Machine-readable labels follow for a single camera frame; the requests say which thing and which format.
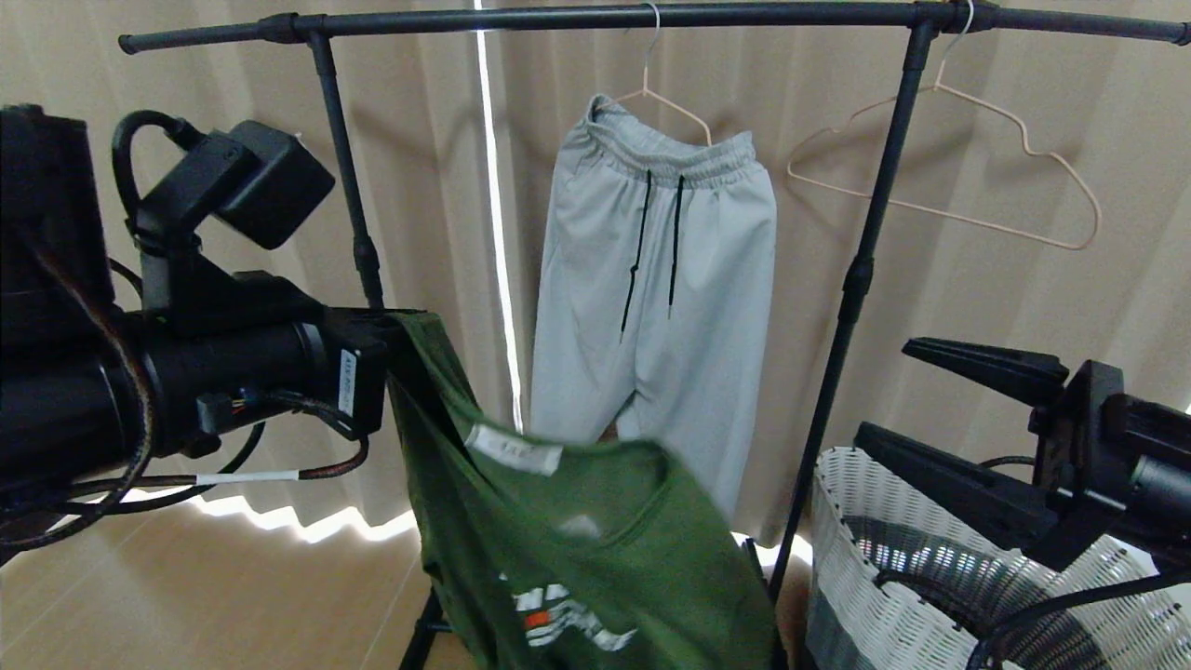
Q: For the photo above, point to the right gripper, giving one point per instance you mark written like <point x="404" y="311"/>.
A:
<point x="1089" y="465"/>

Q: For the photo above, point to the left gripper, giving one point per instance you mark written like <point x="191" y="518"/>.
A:
<point x="270" y="372"/>

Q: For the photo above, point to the pink clothes hanger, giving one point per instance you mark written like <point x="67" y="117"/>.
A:
<point x="940" y="210"/>
<point x="677" y="107"/>

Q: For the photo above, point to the pale grey shorts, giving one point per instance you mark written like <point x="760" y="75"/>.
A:
<point x="698" y="326"/>

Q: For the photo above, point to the green garment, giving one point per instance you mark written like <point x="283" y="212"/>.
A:
<point x="577" y="558"/>

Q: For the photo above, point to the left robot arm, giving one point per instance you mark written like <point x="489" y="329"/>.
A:
<point x="56" y="409"/>

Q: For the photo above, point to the white laundry basket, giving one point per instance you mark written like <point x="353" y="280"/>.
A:
<point x="856" y="558"/>

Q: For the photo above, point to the black clothes rack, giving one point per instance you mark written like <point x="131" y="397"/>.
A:
<point x="605" y="16"/>

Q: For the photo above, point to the beige curtain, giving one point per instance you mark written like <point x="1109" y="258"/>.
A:
<point x="186" y="186"/>

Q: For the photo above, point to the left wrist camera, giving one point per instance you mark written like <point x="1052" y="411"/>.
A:
<point x="270" y="181"/>

